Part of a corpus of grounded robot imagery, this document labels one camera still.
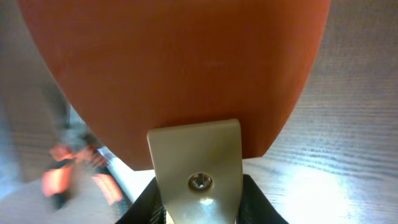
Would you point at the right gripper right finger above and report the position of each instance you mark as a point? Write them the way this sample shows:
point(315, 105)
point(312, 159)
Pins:
point(254, 207)

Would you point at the orange scraper wooden handle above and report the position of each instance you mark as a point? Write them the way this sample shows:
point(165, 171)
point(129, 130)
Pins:
point(187, 88)

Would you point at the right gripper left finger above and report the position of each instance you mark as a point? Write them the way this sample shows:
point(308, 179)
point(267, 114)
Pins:
point(147, 209)

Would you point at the orange handled pliers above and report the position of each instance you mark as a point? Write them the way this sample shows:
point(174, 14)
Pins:
point(75, 153)

